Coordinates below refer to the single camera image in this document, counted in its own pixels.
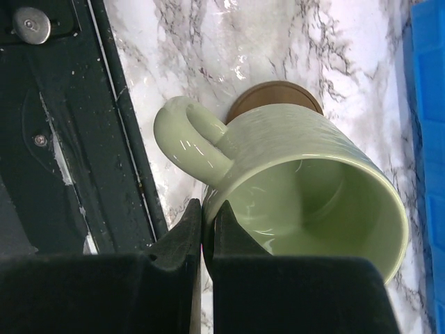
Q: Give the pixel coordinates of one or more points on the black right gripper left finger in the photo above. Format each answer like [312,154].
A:
[154,291]

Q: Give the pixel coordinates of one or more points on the oval wooden tray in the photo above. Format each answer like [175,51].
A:
[272,92]

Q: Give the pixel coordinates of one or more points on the blue plastic divided bin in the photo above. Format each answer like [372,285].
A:
[427,69]

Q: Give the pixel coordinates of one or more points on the black metal base rail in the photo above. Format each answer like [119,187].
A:
[74,169]

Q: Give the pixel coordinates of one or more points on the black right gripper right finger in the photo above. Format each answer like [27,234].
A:
[255,292]

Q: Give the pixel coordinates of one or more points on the light green ceramic mug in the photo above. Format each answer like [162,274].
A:
[296,184]

